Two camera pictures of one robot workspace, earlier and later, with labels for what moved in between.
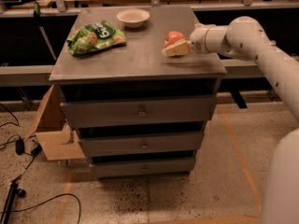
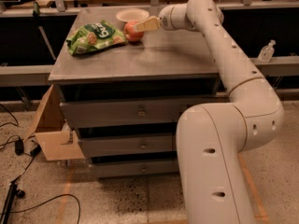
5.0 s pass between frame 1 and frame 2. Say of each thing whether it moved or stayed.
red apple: moved
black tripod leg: stayed
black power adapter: stayed
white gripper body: moved
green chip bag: stayed
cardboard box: stayed
